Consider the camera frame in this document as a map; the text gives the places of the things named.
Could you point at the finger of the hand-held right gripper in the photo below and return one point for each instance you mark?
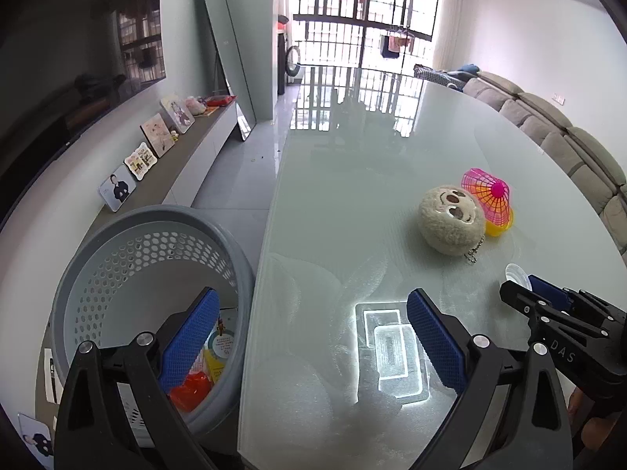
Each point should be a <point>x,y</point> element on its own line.
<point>521,298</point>
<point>548,290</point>

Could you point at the blue cloth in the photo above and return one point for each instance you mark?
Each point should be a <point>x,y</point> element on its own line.
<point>470,67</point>

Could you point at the black television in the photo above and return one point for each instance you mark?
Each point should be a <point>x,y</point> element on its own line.
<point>73,58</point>

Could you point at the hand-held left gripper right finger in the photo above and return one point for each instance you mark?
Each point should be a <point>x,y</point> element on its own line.
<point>436,342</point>

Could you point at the grey sofa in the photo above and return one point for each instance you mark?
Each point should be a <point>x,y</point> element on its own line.
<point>563,147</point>

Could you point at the red plastic bag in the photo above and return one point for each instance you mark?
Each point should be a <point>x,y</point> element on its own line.
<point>191,391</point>

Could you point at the pink and yellow fan toy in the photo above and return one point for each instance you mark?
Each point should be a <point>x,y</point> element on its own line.
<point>485,196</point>

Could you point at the unframed portrait photo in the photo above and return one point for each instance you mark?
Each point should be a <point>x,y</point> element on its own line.
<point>36,440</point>

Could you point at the washing machine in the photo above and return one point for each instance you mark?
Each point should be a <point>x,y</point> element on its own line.
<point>290,61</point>

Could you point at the low television cabinet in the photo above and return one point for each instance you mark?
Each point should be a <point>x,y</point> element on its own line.
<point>196,152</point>

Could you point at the black window grille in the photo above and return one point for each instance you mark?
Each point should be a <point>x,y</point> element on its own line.
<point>352,14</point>

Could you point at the pink plush toy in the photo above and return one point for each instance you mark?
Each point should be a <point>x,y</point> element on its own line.
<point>194,106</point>

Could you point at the white wall socket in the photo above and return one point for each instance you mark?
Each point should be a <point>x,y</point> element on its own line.
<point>558,98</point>

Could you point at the pale picture photo frame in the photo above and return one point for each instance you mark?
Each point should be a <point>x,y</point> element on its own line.
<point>157,134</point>

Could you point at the flat red box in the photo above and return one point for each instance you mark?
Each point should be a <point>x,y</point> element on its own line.
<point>217,101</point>

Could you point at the portrait photo frame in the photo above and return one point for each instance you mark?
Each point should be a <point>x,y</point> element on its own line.
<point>117,188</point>

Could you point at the grey perforated plastic basket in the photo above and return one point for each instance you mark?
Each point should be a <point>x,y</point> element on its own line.
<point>147,220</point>

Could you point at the cartoon figure photo frame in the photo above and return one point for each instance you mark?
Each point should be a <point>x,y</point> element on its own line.
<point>179,113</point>

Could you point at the scalloped white photo frame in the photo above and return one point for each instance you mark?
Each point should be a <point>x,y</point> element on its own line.
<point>140,161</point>

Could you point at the clear plastic lid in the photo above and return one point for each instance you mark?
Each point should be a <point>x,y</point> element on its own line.
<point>518,274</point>

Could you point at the beige round plush toy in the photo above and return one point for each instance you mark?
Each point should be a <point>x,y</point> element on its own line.
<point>448,220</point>

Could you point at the small hanging clothes rack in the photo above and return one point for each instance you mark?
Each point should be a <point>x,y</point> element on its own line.
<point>396,43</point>

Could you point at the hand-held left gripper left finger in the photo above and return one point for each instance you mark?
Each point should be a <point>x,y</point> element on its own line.
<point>191,340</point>

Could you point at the tall leaning mirror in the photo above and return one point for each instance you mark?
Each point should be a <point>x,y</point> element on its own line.
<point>225,49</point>

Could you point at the checkered blanket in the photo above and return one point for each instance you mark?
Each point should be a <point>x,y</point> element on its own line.
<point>438,77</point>

